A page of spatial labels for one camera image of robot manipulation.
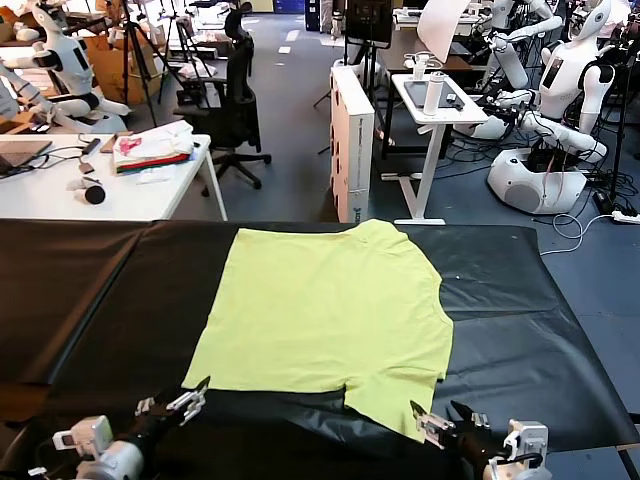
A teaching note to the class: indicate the matte dark brown table cover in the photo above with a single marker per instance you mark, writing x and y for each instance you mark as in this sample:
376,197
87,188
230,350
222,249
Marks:
50,280

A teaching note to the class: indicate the small white standing desk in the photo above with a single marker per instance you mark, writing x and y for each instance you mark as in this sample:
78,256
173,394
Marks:
470,117

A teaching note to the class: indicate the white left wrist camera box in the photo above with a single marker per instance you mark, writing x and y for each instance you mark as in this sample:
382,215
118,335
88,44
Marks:
92,432

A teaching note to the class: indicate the white humanoid robot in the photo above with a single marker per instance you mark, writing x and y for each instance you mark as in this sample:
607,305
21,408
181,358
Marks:
570,85
72,60

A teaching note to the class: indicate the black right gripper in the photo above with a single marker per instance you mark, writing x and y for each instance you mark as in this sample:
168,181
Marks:
475,445

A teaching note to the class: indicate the white handheld controller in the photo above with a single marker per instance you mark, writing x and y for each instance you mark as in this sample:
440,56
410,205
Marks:
76,184

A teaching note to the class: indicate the black pole stand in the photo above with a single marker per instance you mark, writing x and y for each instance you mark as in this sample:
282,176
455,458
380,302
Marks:
619,140

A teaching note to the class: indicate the grey laptop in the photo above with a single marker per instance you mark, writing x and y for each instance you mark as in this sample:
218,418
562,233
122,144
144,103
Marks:
22,152

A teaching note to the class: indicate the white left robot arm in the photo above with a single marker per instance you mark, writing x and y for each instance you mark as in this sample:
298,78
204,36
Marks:
120,462

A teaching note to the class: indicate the white humanoid robot right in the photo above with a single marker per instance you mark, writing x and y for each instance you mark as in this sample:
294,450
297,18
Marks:
570,85

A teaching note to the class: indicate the black usb hub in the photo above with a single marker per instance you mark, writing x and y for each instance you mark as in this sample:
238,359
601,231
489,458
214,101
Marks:
91,145

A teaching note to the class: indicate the tall white cardboard box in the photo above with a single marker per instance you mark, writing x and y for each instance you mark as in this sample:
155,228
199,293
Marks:
360,165

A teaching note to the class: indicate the stack of folded clothes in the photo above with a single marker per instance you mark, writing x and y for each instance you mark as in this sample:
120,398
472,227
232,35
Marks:
150,145

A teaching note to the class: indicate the brown cardboard box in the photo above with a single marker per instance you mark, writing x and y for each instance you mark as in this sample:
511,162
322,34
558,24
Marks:
105,75

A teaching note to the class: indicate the white power strip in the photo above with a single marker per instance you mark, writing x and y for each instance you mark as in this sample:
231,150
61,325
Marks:
627,216

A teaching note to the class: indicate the large white desk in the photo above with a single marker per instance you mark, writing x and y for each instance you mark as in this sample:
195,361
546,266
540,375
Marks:
45,200

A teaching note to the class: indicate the white bottle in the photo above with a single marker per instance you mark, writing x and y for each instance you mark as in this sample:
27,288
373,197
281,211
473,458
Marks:
433,95

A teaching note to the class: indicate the black monitor screen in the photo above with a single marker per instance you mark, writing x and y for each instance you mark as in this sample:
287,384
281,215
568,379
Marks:
369,22

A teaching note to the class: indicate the white plastic packet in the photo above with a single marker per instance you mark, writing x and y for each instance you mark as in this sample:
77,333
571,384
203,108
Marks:
155,176

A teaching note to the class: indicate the black tripod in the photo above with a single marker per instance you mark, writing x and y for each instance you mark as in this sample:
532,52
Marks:
127,75
184,30

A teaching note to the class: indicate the dark brown desk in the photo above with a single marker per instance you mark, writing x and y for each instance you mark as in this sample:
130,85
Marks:
460,64

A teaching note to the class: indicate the yellow-green printed t-shirt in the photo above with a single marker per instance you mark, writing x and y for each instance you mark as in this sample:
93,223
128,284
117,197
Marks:
320,310

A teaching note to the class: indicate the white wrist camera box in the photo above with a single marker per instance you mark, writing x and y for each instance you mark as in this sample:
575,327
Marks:
92,432
530,440

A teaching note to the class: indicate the white controller set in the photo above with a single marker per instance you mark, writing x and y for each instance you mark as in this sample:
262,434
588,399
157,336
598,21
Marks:
419,70

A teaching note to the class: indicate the black office chair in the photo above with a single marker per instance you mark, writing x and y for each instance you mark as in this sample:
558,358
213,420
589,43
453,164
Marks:
235,115

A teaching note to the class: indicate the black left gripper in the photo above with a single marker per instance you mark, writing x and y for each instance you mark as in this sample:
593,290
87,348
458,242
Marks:
150,425

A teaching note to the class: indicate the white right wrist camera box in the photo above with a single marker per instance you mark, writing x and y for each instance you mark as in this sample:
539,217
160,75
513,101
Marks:
530,440

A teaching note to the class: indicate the white humanoid robot left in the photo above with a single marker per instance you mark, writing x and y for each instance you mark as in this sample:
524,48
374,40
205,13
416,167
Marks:
72,60

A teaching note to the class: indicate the white humanoid robot raised arm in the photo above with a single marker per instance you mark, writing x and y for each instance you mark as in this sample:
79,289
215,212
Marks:
514,65

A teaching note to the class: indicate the black tablet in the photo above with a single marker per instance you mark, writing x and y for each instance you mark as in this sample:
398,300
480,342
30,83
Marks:
415,95

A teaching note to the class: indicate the small black device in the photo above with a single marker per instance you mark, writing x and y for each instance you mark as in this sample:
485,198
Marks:
452,101

